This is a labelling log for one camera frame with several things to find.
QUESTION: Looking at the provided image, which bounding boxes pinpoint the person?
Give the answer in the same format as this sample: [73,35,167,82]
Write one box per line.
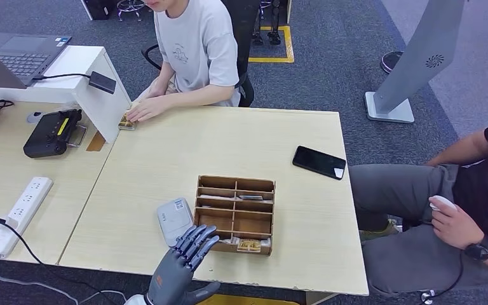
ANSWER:
[349,105,488,295]
[126,0,241,124]

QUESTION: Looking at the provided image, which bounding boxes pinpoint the wooden card organizer box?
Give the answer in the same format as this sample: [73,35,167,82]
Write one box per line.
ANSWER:
[192,175,277,257]

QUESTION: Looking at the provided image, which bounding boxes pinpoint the chrome stool base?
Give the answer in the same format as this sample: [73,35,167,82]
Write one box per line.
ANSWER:
[116,0,146,22]

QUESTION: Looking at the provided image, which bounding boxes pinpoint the metal controller handle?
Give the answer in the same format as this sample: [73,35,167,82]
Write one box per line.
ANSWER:
[66,124,88,148]

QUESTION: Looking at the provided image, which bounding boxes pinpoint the person's right hand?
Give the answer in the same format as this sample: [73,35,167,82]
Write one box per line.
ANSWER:
[137,88,166,102]

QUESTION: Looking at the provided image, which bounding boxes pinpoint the black handheld controller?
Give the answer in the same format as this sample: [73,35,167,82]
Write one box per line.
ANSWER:
[23,109,83,159]

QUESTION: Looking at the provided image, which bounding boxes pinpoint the black adapter hub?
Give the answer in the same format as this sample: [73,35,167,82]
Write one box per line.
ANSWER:
[88,71,118,95]

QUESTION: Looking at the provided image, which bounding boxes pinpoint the person's left hand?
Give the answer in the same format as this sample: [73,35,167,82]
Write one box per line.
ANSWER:
[126,95,173,124]
[429,203,485,250]

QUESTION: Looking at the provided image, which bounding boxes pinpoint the black hub cable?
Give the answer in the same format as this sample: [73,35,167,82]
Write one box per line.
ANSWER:
[32,73,92,81]

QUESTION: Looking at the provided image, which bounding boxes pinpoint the black humanoid robot legs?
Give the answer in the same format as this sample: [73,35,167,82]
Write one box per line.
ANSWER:
[252,0,283,46]

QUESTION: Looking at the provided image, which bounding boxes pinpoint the white desk riser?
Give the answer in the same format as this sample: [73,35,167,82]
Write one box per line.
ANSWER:
[0,44,132,144]

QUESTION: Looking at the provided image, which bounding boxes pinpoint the black wristwatch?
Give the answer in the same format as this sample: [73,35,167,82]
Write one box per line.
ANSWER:
[463,234,488,262]

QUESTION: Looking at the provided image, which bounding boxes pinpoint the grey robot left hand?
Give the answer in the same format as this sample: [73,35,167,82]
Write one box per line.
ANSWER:
[145,224,222,305]

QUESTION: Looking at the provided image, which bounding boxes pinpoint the white power strip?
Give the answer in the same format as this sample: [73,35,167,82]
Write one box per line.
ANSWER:
[0,177,54,259]

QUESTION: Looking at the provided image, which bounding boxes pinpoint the grey kiosk stand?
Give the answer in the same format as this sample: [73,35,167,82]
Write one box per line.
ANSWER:
[364,0,466,125]

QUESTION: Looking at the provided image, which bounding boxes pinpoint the black smartphone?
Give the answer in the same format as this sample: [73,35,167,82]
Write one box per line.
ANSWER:
[292,146,348,181]

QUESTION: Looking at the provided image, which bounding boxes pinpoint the grey laptop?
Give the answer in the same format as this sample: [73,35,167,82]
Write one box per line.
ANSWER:
[0,31,72,90]

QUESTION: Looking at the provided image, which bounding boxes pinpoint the white handheld clicker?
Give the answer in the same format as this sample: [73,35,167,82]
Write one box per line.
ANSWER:
[429,194,458,212]

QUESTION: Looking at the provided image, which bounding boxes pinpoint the round black floor base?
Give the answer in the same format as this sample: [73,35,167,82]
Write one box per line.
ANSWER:
[379,51,404,75]

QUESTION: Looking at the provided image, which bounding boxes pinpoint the black office chair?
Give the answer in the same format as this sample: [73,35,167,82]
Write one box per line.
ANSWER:
[141,0,262,108]

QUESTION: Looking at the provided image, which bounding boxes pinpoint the black cabinet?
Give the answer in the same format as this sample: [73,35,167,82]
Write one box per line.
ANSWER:
[80,0,116,20]

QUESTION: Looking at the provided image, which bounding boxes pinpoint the white grey card reader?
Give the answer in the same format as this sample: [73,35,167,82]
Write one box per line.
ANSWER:
[156,198,194,248]

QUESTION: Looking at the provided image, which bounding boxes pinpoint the black clicker cable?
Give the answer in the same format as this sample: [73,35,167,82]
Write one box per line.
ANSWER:
[431,252,466,297]

